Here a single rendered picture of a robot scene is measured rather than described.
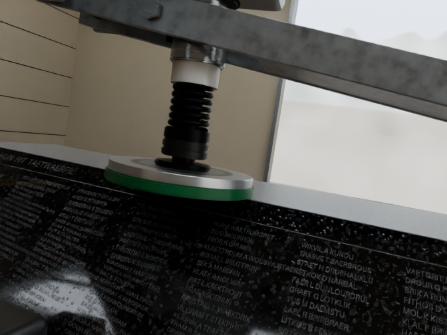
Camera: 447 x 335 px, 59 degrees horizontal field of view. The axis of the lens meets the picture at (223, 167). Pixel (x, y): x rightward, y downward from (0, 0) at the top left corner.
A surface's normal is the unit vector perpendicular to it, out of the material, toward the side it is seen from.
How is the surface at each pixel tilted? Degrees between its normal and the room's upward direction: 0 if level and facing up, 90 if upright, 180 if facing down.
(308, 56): 90
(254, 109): 90
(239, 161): 90
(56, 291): 45
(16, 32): 90
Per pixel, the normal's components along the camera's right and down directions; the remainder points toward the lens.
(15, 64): 0.92, 0.17
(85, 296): -0.16, -0.69
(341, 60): -0.23, 0.04
